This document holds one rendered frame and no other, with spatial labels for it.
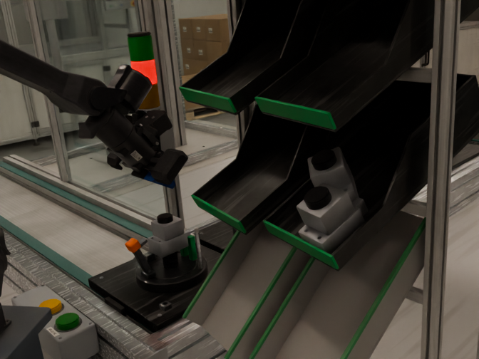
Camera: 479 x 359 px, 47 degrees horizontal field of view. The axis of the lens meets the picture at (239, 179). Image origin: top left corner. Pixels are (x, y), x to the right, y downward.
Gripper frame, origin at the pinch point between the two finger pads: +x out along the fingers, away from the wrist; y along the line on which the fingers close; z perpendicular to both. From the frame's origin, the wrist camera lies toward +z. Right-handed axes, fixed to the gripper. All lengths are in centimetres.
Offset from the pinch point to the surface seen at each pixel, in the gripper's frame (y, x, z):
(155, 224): 0.8, 5.5, -7.5
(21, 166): 105, 24, -2
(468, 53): 216, 406, 425
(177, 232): -2.0, 8.8, -6.6
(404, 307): -31, 45, 6
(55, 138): 75, 13, 7
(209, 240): 6.0, 24.4, -1.4
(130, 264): 10.4, 13.7, -15.2
